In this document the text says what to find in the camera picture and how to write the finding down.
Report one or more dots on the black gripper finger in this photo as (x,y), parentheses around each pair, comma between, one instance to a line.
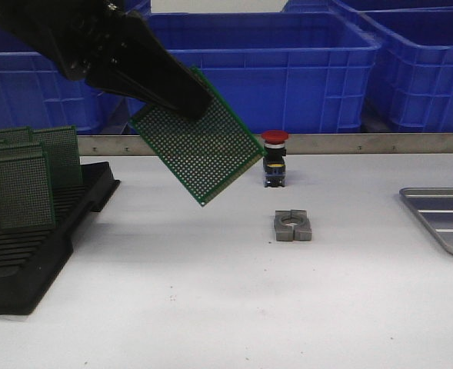
(151,83)
(135,43)

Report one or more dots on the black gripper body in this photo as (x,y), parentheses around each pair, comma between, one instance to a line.
(63,31)

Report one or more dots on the black slotted board rack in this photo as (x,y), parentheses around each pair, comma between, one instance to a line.
(31,260)

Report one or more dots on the silver metal tray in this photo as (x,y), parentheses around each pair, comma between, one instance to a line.
(433,207)

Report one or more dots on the blue back-left plastic crate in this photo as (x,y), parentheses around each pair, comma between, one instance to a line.
(141,6)

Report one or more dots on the blue left plastic crate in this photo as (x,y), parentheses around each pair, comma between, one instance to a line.
(33,93)

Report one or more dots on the blue centre plastic crate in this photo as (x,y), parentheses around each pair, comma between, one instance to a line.
(303,73)

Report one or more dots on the blue back-right plastic crate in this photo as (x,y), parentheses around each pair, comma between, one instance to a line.
(366,5)

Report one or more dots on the red emergency stop button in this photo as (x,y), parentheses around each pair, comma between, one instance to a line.
(273,162)

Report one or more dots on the grey split clamp block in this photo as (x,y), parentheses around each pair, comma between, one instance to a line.
(292,225)

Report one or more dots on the blue right plastic crate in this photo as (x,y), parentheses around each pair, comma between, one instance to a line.
(411,83)

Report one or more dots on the metal table edge rail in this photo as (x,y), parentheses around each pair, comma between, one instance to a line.
(299,144)

